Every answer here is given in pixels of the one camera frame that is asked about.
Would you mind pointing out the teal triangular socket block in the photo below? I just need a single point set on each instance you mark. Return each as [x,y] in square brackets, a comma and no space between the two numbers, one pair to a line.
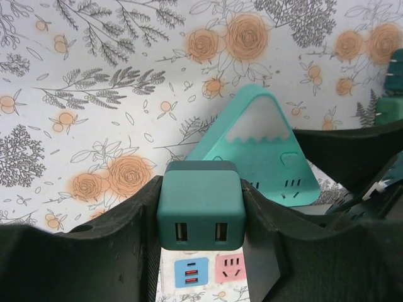
[267,176]

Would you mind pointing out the teal cube plug adapter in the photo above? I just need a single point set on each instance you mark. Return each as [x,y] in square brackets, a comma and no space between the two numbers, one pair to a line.
[201,201]
[396,78]

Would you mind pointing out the white multi-socket power strip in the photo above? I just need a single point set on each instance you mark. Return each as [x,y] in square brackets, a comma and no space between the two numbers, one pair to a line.
[190,272]

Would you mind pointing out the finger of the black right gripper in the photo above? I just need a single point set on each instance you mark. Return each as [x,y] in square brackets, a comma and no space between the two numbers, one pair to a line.
[346,157]
[371,207]

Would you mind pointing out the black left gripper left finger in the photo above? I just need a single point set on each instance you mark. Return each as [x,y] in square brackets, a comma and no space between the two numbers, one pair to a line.
[78,264]

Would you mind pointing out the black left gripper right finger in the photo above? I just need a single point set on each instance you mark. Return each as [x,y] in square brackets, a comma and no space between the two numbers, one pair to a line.
[330,267]

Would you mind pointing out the floral printed tablecloth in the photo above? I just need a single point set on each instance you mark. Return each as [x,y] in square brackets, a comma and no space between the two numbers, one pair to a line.
[94,126]

